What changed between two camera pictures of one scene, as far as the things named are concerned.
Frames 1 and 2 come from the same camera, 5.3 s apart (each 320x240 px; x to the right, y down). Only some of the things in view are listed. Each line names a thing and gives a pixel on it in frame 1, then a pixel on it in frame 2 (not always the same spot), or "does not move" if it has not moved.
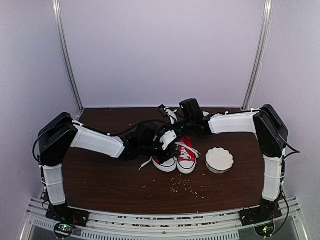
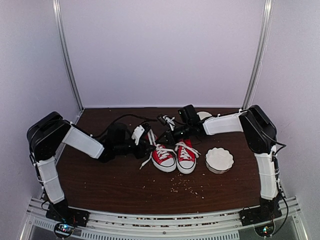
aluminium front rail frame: (162, 224) does not move
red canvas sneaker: (187, 156) does not move
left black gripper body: (148, 151) → (120, 147)
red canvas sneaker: (168, 166) does not move
